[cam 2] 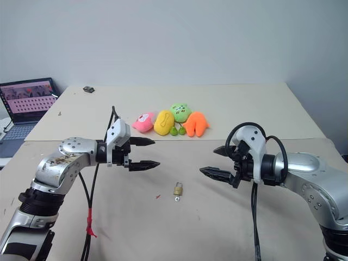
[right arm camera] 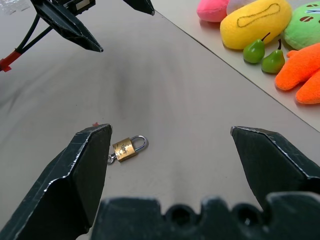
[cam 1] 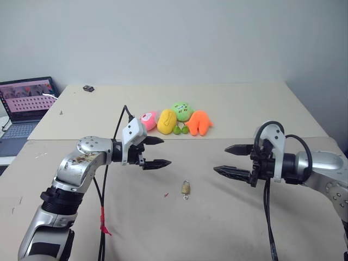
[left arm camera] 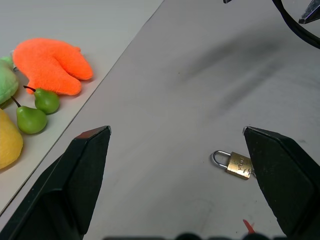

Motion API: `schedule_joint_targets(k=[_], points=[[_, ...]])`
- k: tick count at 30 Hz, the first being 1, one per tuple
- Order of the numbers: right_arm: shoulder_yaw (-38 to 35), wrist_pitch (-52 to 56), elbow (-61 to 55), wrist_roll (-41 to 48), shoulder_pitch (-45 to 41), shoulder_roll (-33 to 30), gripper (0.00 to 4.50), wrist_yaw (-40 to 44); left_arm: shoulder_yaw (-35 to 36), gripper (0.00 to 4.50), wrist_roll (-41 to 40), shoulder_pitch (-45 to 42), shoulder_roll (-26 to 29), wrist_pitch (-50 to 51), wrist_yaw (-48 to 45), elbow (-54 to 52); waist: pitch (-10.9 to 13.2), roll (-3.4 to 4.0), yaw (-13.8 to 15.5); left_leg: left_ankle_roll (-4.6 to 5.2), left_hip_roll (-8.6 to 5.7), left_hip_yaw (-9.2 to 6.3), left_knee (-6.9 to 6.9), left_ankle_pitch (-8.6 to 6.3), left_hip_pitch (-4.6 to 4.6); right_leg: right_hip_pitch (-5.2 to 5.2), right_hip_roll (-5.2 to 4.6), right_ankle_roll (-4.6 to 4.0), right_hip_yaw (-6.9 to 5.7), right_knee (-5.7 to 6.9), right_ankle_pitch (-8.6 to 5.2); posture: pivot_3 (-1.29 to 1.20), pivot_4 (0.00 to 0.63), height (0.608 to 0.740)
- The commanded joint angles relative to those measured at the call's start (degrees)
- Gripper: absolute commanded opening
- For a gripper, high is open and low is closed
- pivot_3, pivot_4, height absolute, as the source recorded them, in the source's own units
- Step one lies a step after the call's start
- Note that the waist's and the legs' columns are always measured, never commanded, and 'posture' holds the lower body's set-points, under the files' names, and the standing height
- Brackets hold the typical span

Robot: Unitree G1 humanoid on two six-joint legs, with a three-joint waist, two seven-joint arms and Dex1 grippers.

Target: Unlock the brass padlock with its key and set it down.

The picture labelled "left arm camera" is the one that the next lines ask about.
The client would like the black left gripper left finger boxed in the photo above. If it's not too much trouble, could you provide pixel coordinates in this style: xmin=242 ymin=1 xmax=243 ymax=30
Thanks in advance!
xmin=0 ymin=125 xmax=112 ymax=240

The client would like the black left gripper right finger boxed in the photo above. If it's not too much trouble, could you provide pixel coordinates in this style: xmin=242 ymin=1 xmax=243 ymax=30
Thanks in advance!
xmin=242 ymin=126 xmax=320 ymax=238

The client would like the brass padlock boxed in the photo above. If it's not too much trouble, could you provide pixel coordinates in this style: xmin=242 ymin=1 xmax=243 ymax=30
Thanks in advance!
xmin=211 ymin=150 xmax=253 ymax=181

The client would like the yellow plush toy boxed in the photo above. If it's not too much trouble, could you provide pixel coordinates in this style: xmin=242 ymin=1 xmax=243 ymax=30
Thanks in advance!
xmin=0 ymin=108 xmax=24 ymax=170

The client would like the green toy pear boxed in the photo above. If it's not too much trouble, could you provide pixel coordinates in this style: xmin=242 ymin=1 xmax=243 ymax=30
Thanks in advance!
xmin=23 ymin=85 xmax=61 ymax=115
xmin=10 ymin=96 xmax=49 ymax=135

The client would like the orange plush toy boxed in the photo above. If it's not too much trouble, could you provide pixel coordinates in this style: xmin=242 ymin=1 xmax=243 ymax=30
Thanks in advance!
xmin=12 ymin=37 xmax=94 ymax=97

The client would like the green plush toy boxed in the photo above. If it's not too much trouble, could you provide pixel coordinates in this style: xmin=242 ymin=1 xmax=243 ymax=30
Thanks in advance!
xmin=0 ymin=55 xmax=20 ymax=105

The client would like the black cable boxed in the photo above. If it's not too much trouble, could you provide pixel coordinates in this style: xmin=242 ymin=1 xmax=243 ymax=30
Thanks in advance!
xmin=271 ymin=0 xmax=320 ymax=50

